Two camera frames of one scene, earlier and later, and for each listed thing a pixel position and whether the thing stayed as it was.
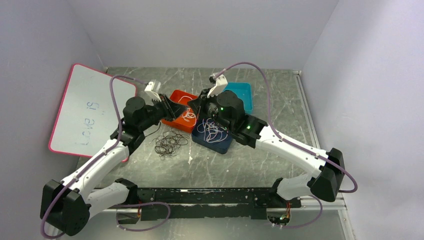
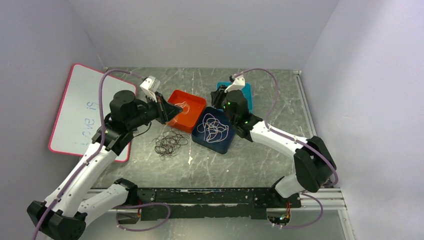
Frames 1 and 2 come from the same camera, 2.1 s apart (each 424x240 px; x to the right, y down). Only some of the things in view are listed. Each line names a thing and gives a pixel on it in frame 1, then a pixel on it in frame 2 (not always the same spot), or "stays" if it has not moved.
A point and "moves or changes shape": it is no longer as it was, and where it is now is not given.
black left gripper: [171, 109] stays
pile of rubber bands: [167, 143] stays
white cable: [190, 115] moves or changes shape
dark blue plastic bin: [209, 132] stays
